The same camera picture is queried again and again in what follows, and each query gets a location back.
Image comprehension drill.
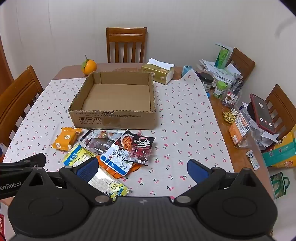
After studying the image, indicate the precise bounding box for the white pictured snack packet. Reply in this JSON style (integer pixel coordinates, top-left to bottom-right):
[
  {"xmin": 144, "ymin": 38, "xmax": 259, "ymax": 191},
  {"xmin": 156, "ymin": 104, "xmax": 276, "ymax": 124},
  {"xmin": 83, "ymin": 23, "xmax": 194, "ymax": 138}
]
[{"xmin": 80, "ymin": 129, "xmax": 125, "ymax": 142}]

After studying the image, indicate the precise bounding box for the green carton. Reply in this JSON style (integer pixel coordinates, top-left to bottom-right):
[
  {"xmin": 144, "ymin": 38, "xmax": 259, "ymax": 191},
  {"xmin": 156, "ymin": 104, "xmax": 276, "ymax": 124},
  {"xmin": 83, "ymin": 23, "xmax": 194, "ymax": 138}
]
[{"xmin": 214, "ymin": 44, "xmax": 233, "ymax": 69}]

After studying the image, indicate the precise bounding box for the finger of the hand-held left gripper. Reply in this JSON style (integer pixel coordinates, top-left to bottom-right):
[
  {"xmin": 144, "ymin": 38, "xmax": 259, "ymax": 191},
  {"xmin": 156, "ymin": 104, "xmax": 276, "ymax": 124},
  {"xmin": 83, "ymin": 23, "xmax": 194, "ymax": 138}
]
[{"xmin": 0, "ymin": 153, "xmax": 46, "ymax": 172}]

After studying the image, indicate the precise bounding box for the pile of white papers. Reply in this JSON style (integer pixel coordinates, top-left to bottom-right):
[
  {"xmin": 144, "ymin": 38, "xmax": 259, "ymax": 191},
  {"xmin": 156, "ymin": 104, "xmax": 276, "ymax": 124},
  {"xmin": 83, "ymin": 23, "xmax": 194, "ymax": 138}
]
[{"xmin": 198, "ymin": 59, "xmax": 243, "ymax": 85}]

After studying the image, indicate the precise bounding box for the gold ornament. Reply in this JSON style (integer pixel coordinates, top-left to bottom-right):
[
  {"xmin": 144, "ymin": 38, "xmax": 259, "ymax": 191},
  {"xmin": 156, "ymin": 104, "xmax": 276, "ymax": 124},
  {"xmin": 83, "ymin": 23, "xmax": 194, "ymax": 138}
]
[{"xmin": 223, "ymin": 111, "xmax": 236, "ymax": 125}]

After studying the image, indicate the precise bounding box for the blue plastic container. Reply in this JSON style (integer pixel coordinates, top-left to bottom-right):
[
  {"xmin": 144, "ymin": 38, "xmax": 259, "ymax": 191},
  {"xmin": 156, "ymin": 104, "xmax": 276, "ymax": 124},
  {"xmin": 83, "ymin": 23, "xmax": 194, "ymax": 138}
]
[{"xmin": 181, "ymin": 65, "xmax": 193, "ymax": 78}]

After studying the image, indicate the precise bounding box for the yellow-green cracker packet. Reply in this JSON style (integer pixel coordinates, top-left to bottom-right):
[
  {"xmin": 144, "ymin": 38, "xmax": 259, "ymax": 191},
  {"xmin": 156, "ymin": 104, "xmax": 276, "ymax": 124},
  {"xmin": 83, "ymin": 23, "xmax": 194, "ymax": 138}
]
[{"xmin": 63, "ymin": 142, "xmax": 133, "ymax": 202}]

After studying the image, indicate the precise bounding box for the dark red snack packet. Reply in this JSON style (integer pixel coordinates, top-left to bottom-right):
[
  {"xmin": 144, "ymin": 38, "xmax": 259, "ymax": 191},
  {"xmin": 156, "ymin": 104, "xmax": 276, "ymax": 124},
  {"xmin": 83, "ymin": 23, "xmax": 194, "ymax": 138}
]
[{"xmin": 126, "ymin": 131, "xmax": 156, "ymax": 166}]

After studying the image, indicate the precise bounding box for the small orange snack packet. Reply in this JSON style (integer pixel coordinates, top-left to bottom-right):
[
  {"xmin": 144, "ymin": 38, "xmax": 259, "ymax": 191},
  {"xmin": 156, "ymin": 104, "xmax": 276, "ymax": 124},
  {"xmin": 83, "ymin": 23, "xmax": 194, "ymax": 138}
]
[{"xmin": 52, "ymin": 127, "xmax": 83, "ymax": 151}]

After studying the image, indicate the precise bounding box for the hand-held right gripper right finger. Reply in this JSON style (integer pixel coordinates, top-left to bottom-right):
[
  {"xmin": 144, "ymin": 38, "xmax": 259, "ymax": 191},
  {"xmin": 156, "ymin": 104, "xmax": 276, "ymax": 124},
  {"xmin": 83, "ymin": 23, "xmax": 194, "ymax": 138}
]
[{"xmin": 173, "ymin": 159, "xmax": 270, "ymax": 207}]

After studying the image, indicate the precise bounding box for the gold tissue box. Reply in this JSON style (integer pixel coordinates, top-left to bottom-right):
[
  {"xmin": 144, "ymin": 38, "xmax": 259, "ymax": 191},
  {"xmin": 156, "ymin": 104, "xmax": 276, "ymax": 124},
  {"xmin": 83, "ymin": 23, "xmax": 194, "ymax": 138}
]
[{"xmin": 142, "ymin": 58, "xmax": 175, "ymax": 85}]

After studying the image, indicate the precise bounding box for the green-lidded bottle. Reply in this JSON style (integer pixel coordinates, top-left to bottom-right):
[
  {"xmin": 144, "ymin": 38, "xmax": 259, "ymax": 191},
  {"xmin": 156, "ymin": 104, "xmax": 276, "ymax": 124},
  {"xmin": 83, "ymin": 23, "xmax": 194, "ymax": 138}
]
[{"xmin": 213, "ymin": 81, "xmax": 227, "ymax": 99}]

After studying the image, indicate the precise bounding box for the white and blue snack packet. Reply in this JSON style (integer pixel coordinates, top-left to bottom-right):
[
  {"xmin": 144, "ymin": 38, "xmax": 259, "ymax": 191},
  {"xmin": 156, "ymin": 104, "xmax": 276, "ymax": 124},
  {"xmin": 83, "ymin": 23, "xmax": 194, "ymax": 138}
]
[{"xmin": 100, "ymin": 146, "xmax": 134, "ymax": 178}]

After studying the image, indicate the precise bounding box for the wooden door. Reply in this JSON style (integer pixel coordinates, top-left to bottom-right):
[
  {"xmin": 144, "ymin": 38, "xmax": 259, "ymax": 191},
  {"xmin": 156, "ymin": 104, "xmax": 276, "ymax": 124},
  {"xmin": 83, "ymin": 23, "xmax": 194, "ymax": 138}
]
[{"xmin": 0, "ymin": 35, "xmax": 14, "ymax": 95}]

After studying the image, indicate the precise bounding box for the dark-lidded jar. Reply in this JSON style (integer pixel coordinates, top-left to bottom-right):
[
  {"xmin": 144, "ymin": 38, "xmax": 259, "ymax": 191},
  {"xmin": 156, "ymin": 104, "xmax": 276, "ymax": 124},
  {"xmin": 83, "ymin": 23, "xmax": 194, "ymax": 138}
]
[{"xmin": 199, "ymin": 72, "xmax": 214, "ymax": 91}]

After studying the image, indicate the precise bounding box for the orange fruit with leaf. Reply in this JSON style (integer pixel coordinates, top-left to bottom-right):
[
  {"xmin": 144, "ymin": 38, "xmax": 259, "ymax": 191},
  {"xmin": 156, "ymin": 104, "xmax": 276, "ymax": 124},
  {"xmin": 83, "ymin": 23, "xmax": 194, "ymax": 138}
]
[{"xmin": 81, "ymin": 54, "xmax": 97, "ymax": 75}]

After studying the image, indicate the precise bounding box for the clear glass jar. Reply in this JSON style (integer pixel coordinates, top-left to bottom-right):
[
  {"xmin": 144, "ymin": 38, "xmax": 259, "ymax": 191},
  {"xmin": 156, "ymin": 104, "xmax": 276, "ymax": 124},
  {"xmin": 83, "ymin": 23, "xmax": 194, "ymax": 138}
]
[{"xmin": 221, "ymin": 77, "xmax": 243, "ymax": 108}]

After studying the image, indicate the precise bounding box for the cardboard box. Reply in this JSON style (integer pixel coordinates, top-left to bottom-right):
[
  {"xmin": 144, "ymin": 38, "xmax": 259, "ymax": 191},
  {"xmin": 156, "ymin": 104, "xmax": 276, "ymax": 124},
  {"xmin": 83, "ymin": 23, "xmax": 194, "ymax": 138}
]
[{"xmin": 68, "ymin": 71, "xmax": 157, "ymax": 131}]

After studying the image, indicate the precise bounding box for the red-cased smartphone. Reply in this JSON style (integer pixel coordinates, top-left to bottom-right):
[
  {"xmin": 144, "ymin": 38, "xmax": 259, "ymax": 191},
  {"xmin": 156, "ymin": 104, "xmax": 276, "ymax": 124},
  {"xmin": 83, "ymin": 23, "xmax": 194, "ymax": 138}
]
[{"xmin": 250, "ymin": 94, "xmax": 276, "ymax": 134}]

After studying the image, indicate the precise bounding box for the large orange snack packet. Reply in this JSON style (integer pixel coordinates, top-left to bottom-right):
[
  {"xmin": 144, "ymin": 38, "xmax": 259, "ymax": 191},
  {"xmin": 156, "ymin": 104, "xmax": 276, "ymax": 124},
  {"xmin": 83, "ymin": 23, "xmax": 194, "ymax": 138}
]
[{"xmin": 96, "ymin": 156, "xmax": 142, "ymax": 179}]

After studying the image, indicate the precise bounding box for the yellow and teal shopping bag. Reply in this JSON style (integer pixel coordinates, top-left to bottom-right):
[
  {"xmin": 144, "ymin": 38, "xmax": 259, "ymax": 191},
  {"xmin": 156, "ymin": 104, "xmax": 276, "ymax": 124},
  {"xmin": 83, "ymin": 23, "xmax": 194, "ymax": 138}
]
[{"xmin": 262, "ymin": 131, "xmax": 296, "ymax": 168}]

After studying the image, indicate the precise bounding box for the green and white bag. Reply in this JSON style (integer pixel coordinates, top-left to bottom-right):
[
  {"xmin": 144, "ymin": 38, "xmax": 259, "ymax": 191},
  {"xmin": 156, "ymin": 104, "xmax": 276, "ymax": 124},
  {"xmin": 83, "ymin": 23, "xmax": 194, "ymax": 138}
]
[{"xmin": 270, "ymin": 172, "xmax": 290, "ymax": 200}]

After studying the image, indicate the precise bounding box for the small printed card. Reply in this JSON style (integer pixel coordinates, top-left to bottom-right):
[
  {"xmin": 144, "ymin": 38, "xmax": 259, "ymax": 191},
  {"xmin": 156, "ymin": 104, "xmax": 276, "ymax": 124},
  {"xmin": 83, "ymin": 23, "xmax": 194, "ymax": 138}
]
[{"xmin": 246, "ymin": 150, "xmax": 260, "ymax": 171}]

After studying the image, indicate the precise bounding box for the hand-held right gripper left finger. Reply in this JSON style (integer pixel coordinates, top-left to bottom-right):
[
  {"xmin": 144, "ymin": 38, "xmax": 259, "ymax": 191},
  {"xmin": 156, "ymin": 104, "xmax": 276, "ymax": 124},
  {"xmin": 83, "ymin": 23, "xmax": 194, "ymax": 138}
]
[{"xmin": 16, "ymin": 157, "xmax": 114, "ymax": 207}]

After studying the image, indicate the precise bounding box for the red packaging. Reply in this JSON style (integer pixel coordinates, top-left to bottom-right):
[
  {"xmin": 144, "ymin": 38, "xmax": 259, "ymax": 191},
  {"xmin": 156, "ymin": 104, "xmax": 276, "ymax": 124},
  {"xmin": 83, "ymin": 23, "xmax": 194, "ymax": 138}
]
[{"xmin": 0, "ymin": 202, "xmax": 7, "ymax": 241}]

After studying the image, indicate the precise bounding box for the wooden chair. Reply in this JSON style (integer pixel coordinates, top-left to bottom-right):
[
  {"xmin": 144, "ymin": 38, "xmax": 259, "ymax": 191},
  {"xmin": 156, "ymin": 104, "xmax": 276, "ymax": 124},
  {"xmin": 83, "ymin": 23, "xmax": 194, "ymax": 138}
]
[
  {"xmin": 225, "ymin": 47, "xmax": 256, "ymax": 80},
  {"xmin": 0, "ymin": 65, "xmax": 44, "ymax": 147},
  {"xmin": 106, "ymin": 27, "xmax": 148, "ymax": 63},
  {"xmin": 265, "ymin": 84, "xmax": 296, "ymax": 142}
]

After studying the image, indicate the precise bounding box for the clear dark snack packet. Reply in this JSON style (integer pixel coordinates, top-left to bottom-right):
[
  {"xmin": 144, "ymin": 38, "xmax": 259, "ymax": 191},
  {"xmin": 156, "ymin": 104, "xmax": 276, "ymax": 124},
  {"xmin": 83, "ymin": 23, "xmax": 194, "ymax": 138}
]
[{"xmin": 84, "ymin": 138, "xmax": 116, "ymax": 155}]

